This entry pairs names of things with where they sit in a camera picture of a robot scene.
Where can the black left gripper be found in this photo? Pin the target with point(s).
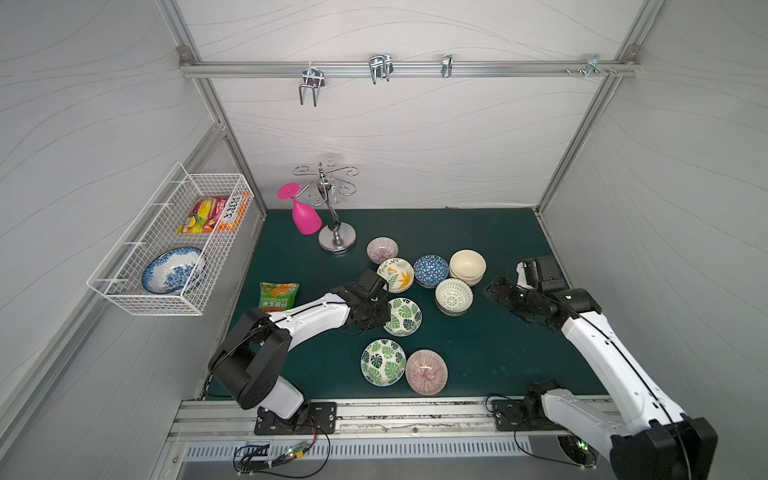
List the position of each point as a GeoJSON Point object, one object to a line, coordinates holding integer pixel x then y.
{"type": "Point", "coordinates": [372, 306]}

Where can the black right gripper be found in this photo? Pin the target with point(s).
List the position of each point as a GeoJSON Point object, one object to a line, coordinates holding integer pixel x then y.
{"type": "Point", "coordinates": [510, 296]}

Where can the yellow leaf pattern bowl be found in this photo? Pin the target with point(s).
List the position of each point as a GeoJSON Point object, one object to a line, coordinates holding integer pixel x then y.
{"type": "Point", "coordinates": [398, 274]}

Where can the green leaf bowl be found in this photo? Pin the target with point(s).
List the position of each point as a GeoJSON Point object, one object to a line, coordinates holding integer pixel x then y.
{"type": "Point", "coordinates": [405, 317]}
{"type": "Point", "coordinates": [383, 362]}

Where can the pink striped bowl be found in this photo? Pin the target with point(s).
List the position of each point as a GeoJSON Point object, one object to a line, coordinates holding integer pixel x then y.
{"type": "Point", "coordinates": [381, 249]}
{"type": "Point", "coordinates": [426, 372]}

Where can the green leaf bowl front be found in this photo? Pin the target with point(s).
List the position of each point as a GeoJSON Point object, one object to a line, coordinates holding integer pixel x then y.
{"type": "Point", "coordinates": [383, 362]}

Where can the blue triangle pattern bowl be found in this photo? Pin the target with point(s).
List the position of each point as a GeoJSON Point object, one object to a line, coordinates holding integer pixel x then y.
{"type": "Point", "coordinates": [430, 270]}

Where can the green lattice pattern bowl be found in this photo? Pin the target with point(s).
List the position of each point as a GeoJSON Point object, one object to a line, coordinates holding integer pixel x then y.
{"type": "Point", "coordinates": [453, 294]}

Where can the pink striped bowl front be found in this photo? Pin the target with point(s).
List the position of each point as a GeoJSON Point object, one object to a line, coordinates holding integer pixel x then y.
{"type": "Point", "coordinates": [426, 372]}

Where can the cream bowl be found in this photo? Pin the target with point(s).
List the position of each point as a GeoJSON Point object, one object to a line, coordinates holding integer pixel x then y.
{"type": "Point", "coordinates": [471, 282]}
{"type": "Point", "coordinates": [467, 265]}

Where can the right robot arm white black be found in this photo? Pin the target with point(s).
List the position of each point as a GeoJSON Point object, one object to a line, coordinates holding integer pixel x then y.
{"type": "Point", "coordinates": [653, 438]}

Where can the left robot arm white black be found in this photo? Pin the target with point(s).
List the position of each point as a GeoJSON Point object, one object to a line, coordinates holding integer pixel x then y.
{"type": "Point", "coordinates": [249, 361]}

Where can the chrome glass holder stand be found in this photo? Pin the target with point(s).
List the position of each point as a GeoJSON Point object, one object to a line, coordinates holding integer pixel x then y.
{"type": "Point", "coordinates": [332, 184]}

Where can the red lattice pattern bowl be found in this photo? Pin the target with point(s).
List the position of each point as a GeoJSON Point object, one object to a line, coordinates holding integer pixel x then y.
{"type": "Point", "coordinates": [450, 312]}

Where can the green table mat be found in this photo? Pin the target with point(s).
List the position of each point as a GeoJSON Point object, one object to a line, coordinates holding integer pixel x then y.
{"type": "Point", "coordinates": [487, 349]}

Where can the green snack packet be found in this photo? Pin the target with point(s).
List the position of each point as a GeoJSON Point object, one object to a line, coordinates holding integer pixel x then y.
{"type": "Point", "coordinates": [277, 296]}

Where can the pink plastic wine glass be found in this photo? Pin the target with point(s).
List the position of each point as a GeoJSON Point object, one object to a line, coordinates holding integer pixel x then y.
{"type": "Point", "coordinates": [305, 217]}

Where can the colourful snack packet in basket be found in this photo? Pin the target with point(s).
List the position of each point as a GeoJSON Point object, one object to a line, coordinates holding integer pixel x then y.
{"type": "Point", "coordinates": [215, 213]}

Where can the blue floral bowl in basket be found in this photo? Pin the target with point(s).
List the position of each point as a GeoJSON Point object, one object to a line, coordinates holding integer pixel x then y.
{"type": "Point", "coordinates": [177, 270]}

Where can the double metal hook left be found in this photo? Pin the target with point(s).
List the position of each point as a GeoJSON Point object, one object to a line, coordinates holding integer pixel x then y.
{"type": "Point", "coordinates": [313, 80]}

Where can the double metal hook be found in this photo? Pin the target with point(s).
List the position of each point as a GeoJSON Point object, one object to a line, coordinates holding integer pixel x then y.
{"type": "Point", "coordinates": [380, 67]}
{"type": "Point", "coordinates": [313, 80]}

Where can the double metal hook middle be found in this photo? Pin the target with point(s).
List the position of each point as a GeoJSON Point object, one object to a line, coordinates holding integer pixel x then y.
{"type": "Point", "coordinates": [380, 67]}

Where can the metal hook right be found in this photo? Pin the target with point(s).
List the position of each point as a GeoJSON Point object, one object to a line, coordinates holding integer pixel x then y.
{"type": "Point", "coordinates": [591, 69]}

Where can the single metal hook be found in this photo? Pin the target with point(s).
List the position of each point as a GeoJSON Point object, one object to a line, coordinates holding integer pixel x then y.
{"type": "Point", "coordinates": [446, 66]}

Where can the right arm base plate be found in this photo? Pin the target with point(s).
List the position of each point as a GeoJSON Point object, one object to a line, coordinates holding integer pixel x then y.
{"type": "Point", "coordinates": [510, 415]}

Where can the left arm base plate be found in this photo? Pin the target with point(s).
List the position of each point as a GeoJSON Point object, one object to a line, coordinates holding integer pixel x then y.
{"type": "Point", "coordinates": [309, 415]}

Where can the white wire wall basket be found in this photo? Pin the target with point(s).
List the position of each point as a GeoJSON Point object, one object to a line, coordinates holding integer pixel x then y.
{"type": "Point", "coordinates": [153, 232]}

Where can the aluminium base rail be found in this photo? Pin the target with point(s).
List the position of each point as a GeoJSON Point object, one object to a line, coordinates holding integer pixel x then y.
{"type": "Point", "coordinates": [353, 419]}

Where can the aluminium top rail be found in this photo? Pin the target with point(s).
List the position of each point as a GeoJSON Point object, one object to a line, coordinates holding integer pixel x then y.
{"type": "Point", "coordinates": [193, 68]}

